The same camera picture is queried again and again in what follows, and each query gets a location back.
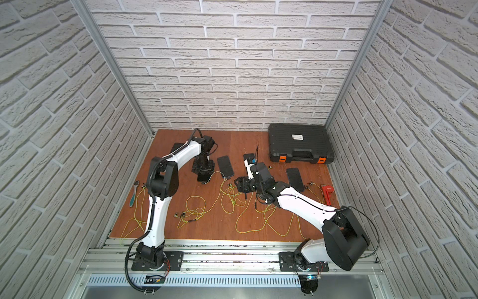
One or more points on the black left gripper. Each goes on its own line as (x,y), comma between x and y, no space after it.
(203,167)

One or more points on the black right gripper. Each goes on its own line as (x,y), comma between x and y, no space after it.
(243,185)

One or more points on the dark phone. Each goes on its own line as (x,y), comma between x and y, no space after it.
(248,157)

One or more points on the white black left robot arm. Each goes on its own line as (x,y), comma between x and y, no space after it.
(162,183)

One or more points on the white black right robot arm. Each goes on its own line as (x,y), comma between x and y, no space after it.
(344,240)

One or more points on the black plastic tool case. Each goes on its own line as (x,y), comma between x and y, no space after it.
(299,142)

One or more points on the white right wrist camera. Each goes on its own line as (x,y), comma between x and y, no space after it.
(248,170)

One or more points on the red handle tool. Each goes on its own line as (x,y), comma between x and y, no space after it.
(327,190)

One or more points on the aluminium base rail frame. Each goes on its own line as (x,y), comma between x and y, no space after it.
(222,263)

